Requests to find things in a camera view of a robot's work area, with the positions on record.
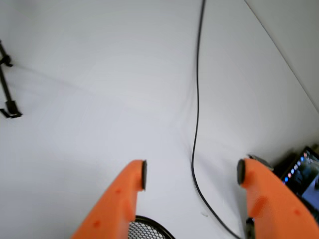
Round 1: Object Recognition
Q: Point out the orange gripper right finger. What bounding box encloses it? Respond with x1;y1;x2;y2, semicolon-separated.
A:
237;158;319;239

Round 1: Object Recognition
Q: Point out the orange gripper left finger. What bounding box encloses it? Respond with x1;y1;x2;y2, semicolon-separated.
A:
72;160;147;239

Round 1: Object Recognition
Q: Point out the black mesh pen holder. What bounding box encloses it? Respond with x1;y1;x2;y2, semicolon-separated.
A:
128;215;175;239

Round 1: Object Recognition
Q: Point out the black smartphone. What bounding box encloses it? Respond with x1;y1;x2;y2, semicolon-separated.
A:
281;147;319;212

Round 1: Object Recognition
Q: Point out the black tripod stand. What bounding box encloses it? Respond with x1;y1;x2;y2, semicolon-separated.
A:
0;42;22;119

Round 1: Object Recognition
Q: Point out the black cable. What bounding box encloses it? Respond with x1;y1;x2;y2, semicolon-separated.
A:
191;0;242;239

